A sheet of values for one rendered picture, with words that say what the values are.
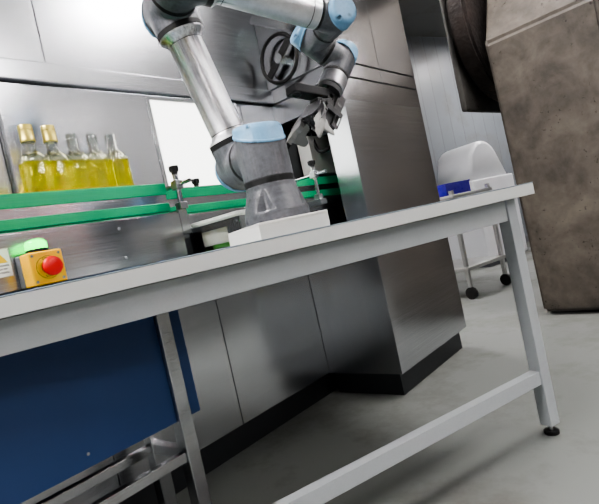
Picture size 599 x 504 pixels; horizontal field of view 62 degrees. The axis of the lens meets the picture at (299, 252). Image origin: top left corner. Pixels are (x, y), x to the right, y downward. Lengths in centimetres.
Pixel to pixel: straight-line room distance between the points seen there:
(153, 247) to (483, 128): 605
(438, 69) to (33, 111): 565
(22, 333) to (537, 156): 262
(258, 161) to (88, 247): 46
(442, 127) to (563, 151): 367
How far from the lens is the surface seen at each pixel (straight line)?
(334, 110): 140
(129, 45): 194
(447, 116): 663
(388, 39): 260
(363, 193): 204
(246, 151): 113
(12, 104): 162
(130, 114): 179
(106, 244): 131
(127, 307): 98
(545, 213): 304
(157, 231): 139
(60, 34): 182
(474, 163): 556
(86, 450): 131
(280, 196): 109
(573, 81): 296
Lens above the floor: 74
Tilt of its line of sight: 2 degrees down
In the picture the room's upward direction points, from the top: 12 degrees counter-clockwise
